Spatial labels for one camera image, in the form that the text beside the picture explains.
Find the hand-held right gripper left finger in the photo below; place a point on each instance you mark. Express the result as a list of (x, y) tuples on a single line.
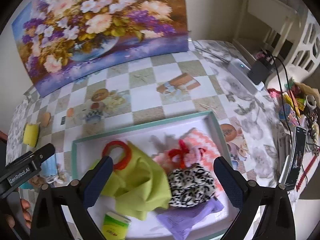
[(97, 182)]

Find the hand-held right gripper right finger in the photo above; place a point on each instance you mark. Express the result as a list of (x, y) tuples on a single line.
[(231, 183)]

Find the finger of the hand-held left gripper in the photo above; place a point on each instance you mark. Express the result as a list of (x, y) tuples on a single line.
[(42, 155)]

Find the blue face mask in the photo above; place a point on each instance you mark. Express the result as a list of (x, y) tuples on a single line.
[(50, 167)]

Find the yellow sponge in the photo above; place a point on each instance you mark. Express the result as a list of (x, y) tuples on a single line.
[(31, 133)]

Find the white tray with teal rim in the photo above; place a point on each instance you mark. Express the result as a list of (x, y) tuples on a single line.
[(87, 155)]

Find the tan round puff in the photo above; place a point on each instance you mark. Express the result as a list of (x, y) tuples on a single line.
[(45, 119)]

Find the red tape roll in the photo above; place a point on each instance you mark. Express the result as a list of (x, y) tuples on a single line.
[(126, 160)]

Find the leopard print scrunchie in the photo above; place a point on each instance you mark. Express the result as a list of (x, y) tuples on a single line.
[(190, 185)]

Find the green cloth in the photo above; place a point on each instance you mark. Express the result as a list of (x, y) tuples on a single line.
[(140, 180)]

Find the green tissue packet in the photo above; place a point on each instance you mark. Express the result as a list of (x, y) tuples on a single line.
[(112, 227)]

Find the purple packet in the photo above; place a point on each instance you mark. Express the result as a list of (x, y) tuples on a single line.
[(185, 217)]

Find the red pink pipe cleaner bow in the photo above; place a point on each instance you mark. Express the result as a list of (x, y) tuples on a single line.
[(177, 153)]

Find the person's left hand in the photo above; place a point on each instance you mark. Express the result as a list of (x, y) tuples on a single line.
[(25, 206)]

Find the teal plastic box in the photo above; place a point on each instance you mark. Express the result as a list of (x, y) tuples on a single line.
[(25, 185)]

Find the pink knitted cloth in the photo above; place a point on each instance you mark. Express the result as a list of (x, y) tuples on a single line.
[(200, 137)]

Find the black smartphone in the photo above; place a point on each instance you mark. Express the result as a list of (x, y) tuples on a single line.
[(298, 155)]

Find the grey floral tablecloth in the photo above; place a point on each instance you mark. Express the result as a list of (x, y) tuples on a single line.
[(250, 90)]

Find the pile of colourful trinkets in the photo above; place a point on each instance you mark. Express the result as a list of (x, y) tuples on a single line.
[(295, 100)]

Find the white cup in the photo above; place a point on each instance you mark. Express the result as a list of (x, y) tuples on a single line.
[(311, 101)]

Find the white power strip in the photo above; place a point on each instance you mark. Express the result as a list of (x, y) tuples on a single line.
[(240, 68)]

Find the black power adapter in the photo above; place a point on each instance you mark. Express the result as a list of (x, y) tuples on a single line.
[(260, 71)]

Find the checkered printed tablecloth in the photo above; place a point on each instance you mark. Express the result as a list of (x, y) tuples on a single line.
[(160, 65)]

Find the flower painting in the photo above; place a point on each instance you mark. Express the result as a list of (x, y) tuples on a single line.
[(100, 17)]

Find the white lattice panel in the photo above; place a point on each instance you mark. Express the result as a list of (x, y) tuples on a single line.
[(308, 42)]

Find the white shelf unit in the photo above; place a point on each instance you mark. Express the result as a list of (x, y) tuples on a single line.
[(265, 17)]

